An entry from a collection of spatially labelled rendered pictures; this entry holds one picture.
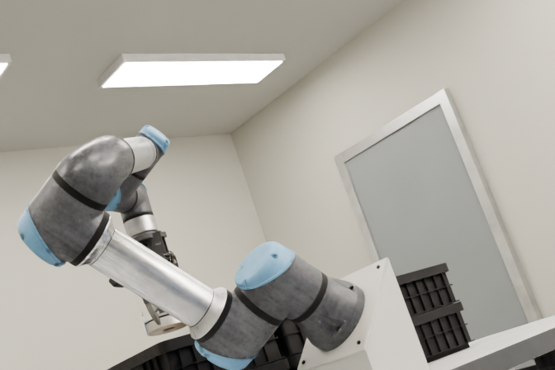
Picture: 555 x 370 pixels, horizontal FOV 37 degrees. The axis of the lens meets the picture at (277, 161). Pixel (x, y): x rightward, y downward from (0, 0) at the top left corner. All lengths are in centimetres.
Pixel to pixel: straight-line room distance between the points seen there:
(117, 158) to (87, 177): 7
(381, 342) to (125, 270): 51
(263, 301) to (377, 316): 23
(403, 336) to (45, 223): 72
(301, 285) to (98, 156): 46
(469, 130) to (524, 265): 87
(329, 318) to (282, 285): 12
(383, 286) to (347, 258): 429
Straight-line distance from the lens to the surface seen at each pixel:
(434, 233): 538
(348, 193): 581
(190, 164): 648
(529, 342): 175
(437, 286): 226
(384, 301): 168
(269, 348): 190
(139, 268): 158
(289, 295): 163
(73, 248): 154
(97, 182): 151
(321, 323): 166
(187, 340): 179
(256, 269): 161
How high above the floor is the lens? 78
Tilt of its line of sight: 14 degrees up
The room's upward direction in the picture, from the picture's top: 19 degrees counter-clockwise
